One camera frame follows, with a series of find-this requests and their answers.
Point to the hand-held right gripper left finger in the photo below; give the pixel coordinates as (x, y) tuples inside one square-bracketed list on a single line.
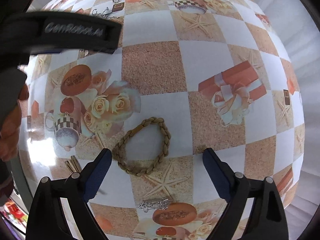
[(97, 175)]

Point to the beige hair clip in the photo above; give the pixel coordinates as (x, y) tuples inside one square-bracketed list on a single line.
[(73, 165)]

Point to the person's left hand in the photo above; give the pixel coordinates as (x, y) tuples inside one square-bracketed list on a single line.
[(11, 135)]

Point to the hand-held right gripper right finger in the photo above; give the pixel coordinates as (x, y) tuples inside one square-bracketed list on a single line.
[(215, 175)]

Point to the silver earrings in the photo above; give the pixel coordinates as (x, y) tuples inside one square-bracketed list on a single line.
[(102, 12)]

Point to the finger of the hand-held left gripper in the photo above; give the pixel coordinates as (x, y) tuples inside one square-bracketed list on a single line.
[(47, 52)]

